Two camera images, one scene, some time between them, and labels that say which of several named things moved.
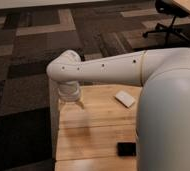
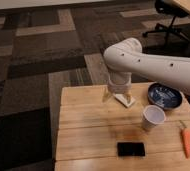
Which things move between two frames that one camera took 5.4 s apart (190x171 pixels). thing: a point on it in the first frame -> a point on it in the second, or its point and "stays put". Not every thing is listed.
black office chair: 171,8 stays put
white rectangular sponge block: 125,98 stays put
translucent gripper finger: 59,104 -> 106,98
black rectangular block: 127,149 stays put
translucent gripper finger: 80,103 -> 128,97
